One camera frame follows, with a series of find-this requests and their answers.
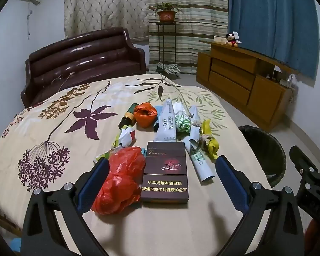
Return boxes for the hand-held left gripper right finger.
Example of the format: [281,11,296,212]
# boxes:
[215,155,306,256]

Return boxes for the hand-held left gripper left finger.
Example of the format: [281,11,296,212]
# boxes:
[21,157,110,256]

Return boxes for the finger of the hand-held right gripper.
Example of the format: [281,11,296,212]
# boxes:
[289,145,319,178]

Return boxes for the red plastic bag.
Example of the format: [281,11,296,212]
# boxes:
[91,147,147,215]

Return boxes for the black trash bin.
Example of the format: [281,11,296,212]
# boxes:
[237,125,287,188]

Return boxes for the dark red cigarette box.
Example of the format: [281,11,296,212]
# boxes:
[141,141,190,209]

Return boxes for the white printed pouch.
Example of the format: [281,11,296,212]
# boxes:
[153,99,178,142]

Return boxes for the rolled printed paper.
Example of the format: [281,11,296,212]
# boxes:
[182,136,215,183]

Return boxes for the yellow wrapper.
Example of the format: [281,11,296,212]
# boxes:
[200,119,220,160]

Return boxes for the crumpled white paper scraps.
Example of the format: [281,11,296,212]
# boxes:
[95,127,136,163]

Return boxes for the green glass bottle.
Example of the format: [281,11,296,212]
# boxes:
[118,103,139,130]

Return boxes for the floral printed blanket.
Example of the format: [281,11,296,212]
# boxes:
[0,73,272,256]

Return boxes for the green and white wrapper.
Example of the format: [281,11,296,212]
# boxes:
[175,103,192,134]

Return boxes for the orange plastic bag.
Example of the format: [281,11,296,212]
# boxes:
[133,103,158,128]

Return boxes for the light blue packet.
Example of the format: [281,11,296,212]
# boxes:
[153,106,164,132]

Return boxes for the wooden cabinet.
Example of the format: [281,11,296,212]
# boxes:
[196,40,300,132]

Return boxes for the dark brown leather sofa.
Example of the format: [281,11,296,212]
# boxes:
[21,27,147,107]

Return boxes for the checked cloth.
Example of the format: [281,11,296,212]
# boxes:
[157,62,181,74]

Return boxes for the mouse plush toy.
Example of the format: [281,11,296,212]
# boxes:
[226,31,242,48]

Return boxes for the blue curtain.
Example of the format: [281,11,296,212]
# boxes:
[227,0,320,80]

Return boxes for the striped curtain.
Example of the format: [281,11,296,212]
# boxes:
[148,0,228,74]

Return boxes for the black metal plant stand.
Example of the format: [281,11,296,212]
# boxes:
[156,21,178,72]

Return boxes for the cream patterned curtain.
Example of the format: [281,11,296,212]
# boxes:
[64,0,150,39]

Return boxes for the potted plant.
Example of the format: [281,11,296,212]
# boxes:
[152,2,183,23]

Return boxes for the thin white cable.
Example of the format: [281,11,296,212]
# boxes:
[49,72,75,92]

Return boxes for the wooden bed frame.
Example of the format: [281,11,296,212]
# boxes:
[0,200,22,238]

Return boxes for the wall cable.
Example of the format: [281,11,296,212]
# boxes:
[27,10,34,39]

